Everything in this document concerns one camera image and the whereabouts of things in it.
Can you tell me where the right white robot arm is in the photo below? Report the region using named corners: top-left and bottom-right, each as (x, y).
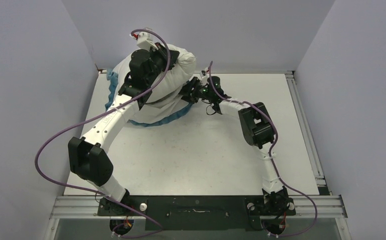
top-left (179, 76), bottom-right (289, 214)

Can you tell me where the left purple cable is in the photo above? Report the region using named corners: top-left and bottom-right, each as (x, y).
top-left (34, 29), bottom-right (172, 239)

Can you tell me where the purple cable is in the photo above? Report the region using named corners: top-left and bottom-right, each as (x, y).
top-left (207, 60), bottom-right (319, 239)
top-left (34, 29), bottom-right (172, 239)

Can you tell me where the white pillowcase with blue trim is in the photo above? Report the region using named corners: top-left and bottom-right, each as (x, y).
top-left (105, 70), bottom-right (193, 127)

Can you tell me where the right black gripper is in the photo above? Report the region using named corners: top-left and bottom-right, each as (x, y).
top-left (175, 77), bottom-right (213, 104)

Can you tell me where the white knob on plate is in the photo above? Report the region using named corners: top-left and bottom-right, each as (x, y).
top-left (139, 202), bottom-right (147, 212)

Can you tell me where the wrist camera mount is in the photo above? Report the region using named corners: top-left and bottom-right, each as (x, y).
top-left (131, 27), bottom-right (158, 51)
top-left (199, 68), bottom-right (209, 85)

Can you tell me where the white pillow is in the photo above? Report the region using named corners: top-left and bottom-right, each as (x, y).
top-left (112, 44), bottom-right (196, 122)

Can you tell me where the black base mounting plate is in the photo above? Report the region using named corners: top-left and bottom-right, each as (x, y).
top-left (98, 195), bottom-right (296, 231)

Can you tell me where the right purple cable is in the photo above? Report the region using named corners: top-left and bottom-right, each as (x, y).
top-left (207, 60), bottom-right (319, 239)

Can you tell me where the aluminium rail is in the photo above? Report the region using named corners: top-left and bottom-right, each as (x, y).
top-left (50, 195), bottom-right (347, 219)
top-left (285, 71), bottom-right (327, 188)

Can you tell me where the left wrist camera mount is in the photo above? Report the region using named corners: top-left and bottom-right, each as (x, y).
top-left (131, 27), bottom-right (158, 51)

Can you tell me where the aluminium front rail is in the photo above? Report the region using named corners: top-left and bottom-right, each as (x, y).
top-left (50, 195), bottom-right (347, 219)

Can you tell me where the aluminium right side rail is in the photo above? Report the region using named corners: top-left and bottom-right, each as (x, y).
top-left (285, 71), bottom-right (327, 188)

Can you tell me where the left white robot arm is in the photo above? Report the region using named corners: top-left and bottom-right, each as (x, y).
top-left (68, 44), bottom-right (195, 215)

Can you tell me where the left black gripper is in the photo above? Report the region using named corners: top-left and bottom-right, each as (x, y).
top-left (145, 42), bottom-right (178, 86)

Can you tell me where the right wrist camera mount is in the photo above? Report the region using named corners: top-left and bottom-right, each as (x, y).
top-left (199, 68), bottom-right (209, 85)

